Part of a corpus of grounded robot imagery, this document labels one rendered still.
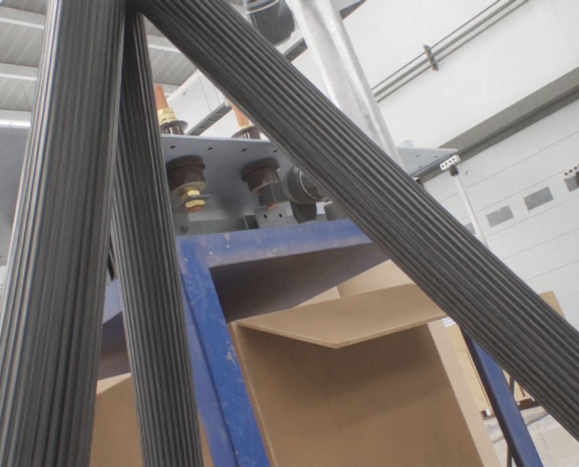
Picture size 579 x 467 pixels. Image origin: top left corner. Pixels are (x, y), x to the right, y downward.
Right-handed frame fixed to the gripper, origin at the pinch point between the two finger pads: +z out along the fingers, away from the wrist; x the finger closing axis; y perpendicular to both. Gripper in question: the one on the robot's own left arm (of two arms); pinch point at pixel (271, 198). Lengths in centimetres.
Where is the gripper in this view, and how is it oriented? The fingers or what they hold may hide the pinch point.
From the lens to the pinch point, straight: 198.1
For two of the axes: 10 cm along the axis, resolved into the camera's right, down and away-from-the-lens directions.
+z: -4.5, 1.5, 8.8
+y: -2.3, -9.7, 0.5
